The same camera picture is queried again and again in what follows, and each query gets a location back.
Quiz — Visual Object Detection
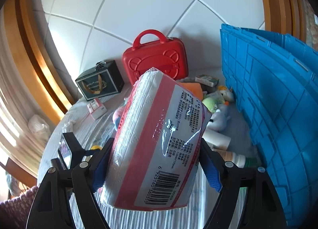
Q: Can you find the green round plush toy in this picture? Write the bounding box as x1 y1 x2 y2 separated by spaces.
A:
203 97 225 113

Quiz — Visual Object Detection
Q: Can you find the pink white tissue pack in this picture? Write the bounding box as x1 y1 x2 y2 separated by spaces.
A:
101 68 211 211

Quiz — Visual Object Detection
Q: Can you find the pink pig plush orange dress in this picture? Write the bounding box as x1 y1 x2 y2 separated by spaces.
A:
179 82 203 101

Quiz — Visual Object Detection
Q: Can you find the white medicine bottle green cap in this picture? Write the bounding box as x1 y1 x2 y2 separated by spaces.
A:
215 149 259 168

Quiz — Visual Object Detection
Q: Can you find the red toy suitcase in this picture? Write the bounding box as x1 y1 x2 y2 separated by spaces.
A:
122 30 189 85

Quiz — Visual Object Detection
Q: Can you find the small red white box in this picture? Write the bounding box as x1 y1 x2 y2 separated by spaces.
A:
87 98 107 120

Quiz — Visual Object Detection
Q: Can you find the white plastic bag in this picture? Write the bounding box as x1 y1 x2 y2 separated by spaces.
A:
27 115 51 143

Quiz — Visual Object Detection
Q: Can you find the blue plastic crate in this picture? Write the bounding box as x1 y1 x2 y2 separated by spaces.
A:
220 24 317 228

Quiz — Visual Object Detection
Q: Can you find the dark green gift box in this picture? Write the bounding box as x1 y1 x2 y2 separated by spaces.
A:
76 60 124 101

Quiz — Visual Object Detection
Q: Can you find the dark small box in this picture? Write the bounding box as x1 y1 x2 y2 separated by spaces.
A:
195 74 219 87

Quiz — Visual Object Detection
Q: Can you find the white orange plush toy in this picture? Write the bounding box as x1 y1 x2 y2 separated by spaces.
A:
218 86 235 102

